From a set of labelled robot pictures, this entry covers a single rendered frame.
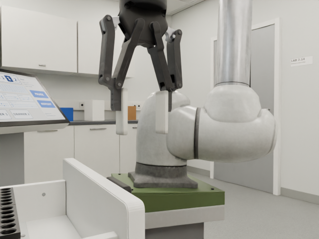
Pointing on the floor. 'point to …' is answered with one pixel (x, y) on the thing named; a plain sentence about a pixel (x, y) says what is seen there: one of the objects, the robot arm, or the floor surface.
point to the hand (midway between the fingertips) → (142, 115)
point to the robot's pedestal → (181, 222)
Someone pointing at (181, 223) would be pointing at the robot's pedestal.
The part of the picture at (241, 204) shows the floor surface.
